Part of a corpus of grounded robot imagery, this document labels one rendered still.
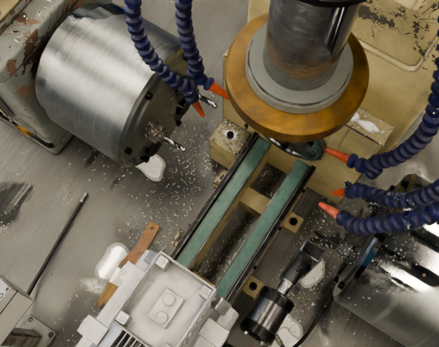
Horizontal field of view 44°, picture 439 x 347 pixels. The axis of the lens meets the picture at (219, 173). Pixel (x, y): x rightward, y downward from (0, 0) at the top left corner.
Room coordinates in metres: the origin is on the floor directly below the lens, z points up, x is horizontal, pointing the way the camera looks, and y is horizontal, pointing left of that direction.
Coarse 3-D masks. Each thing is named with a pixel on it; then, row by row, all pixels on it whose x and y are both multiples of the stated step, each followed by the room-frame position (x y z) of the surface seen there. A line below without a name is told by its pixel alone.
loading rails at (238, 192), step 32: (256, 160) 0.37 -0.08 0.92; (224, 192) 0.30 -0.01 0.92; (256, 192) 0.33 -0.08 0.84; (288, 192) 0.30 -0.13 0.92; (192, 224) 0.24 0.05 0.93; (224, 224) 0.26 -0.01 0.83; (256, 224) 0.24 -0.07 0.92; (288, 224) 0.26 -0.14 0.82; (192, 256) 0.18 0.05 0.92; (256, 256) 0.18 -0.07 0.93; (224, 288) 0.12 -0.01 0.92; (256, 288) 0.13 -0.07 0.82
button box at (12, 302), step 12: (0, 276) 0.13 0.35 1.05; (0, 288) 0.10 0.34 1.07; (12, 288) 0.10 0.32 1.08; (0, 300) 0.08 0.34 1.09; (12, 300) 0.09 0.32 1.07; (24, 300) 0.09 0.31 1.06; (0, 312) 0.07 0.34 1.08; (12, 312) 0.07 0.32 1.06; (24, 312) 0.07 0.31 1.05; (0, 324) 0.05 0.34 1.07; (12, 324) 0.05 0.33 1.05; (0, 336) 0.03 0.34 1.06
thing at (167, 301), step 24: (168, 264) 0.13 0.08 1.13; (144, 288) 0.10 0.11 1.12; (168, 288) 0.10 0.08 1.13; (192, 288) 0.10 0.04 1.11; (120, 312) 0.06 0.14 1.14; (144, 312) 0.06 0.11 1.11; (168, 312) 0.06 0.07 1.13; (192, 312) 0.06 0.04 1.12; (144, 336) 0.03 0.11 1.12; (168, 336) 0.03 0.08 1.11
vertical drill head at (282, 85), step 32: (288, 0) 0.31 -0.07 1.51; (256, 32) 0.38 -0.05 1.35; (288, 32) 0.31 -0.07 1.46; (320, 32) 0.30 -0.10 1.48; (256, 64) 0.33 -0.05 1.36; (288, 64) 0.30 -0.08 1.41; (320, 64) 0.30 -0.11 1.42; (352, 64) 0.33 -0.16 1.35; (256, 96) 0.30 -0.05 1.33; (288, 96) 0.29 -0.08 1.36; (320, 96) 0.29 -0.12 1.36; (352, 96) 0.30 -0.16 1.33; (256, 128) 0.27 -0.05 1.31; (288, 128) 0.26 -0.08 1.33; (320, 128) 0.26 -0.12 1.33
